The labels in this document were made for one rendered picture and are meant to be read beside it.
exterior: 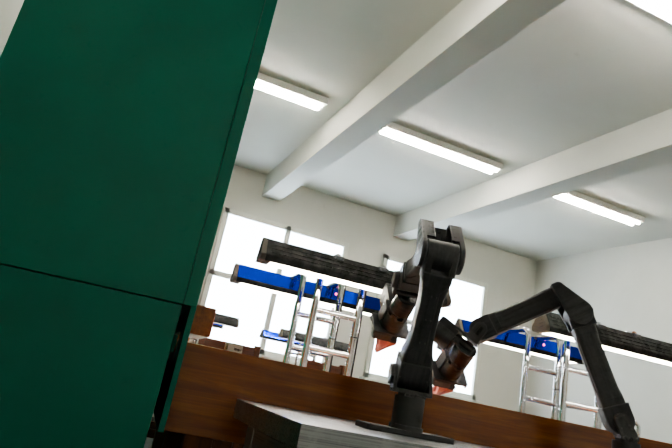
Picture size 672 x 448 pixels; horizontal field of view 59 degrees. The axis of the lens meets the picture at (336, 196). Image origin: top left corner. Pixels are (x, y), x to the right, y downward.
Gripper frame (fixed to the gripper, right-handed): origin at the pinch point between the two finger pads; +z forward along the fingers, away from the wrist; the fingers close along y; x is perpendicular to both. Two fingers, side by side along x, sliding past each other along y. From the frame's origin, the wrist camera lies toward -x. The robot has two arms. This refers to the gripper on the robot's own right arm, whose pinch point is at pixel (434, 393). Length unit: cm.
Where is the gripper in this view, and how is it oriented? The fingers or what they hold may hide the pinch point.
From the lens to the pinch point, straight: 175.8
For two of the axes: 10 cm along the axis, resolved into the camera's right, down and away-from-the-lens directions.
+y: -9.3, -2.7, -2.3
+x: 0.5, 5.5, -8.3
